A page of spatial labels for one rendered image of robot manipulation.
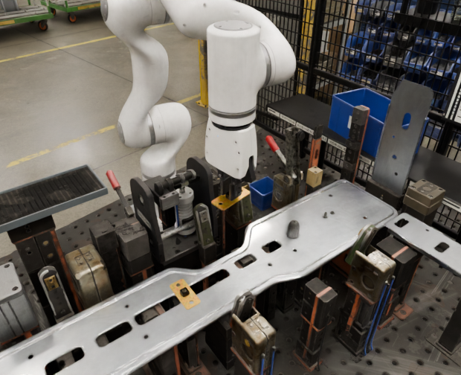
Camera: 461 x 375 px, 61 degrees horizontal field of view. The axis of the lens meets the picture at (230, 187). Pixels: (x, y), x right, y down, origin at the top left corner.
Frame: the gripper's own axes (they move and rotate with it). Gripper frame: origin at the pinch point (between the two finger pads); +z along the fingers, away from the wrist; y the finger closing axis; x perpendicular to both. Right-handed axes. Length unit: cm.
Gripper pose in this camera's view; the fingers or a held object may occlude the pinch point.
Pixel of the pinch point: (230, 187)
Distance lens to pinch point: 80.3
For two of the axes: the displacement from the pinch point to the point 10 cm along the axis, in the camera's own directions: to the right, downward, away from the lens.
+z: -0.1, 8.0, 6.0
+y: 7.2, 4.2, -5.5
